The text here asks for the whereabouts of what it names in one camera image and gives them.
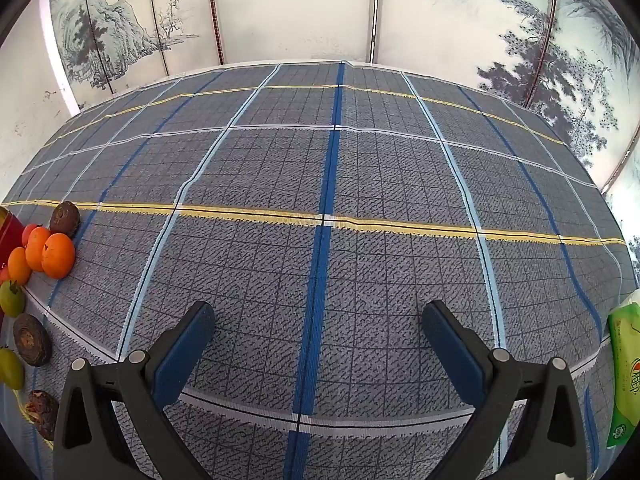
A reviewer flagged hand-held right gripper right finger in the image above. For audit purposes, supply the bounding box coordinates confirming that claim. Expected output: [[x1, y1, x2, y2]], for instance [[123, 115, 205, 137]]
[[421, 300, 588, 480]]

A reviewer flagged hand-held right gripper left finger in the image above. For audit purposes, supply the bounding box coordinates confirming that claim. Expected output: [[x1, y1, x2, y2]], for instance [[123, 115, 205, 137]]
[[53, 301, 217, 480]]

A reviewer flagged dark brown round fruit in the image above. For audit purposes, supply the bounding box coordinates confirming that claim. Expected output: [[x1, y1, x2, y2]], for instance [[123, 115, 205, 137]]
[[12, 313, 52, 367], [26, 390, 61, 441], [50, 201, 81, 238]]

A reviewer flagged green oval fruit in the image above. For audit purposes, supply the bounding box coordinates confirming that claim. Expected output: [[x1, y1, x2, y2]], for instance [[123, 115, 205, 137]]
[[0, 280, 26, 318], [0, 346, 25, 391]]

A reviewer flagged medium orange mandarin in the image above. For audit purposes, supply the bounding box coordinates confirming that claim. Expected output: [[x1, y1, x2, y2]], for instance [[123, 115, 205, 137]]
[[25, 226, 51, 272]]

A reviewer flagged small orange mandarin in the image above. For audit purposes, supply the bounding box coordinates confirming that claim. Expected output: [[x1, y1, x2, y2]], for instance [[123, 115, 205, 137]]
[[7, 246, 32, 286]]

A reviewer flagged red metal tin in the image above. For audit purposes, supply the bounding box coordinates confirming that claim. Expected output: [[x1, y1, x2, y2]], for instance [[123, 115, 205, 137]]
[[0, 206, 25, 268]]

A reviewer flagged grey plaid blanket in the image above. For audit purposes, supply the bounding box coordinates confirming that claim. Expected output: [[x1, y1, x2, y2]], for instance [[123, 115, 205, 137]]
[[0, 60, 631, 480]]

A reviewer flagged large orange mandarin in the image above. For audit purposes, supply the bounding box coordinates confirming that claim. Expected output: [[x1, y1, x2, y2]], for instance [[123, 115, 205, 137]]
[[41, 233, 76, 279]]

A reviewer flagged green wet wipes pack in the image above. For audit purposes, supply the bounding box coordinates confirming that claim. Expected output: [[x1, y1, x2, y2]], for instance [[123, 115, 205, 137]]
[[606, 290, 640, 450]]

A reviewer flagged red striped pole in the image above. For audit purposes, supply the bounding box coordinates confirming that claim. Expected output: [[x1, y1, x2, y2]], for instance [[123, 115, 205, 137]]
[[206, 0, 226, 65]]

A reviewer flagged grey white pole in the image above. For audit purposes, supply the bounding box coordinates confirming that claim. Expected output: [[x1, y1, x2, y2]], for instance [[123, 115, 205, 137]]
[[369, 0, 383, 61]]

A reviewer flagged landscape painted screen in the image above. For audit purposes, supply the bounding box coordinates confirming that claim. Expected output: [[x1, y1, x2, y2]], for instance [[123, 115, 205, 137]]
[[47, 0, 640, 211]]

